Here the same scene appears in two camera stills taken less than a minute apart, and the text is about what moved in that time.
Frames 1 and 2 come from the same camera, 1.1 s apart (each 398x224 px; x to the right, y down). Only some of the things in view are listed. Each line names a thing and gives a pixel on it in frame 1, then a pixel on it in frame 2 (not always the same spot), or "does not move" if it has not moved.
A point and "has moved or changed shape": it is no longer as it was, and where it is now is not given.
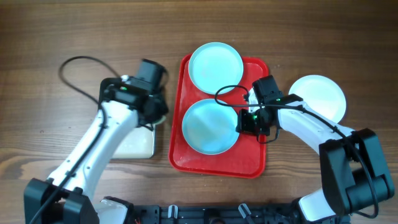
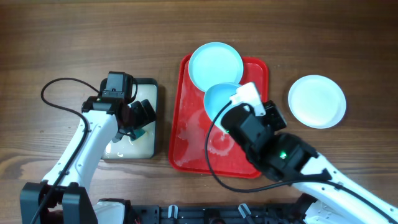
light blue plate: [210, 127] has moved or changed shape
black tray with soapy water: [138, 143] does not move
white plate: [322, 94] does not move
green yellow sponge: [164, 118] -> [138, 133]
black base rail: [234, 214] does not move
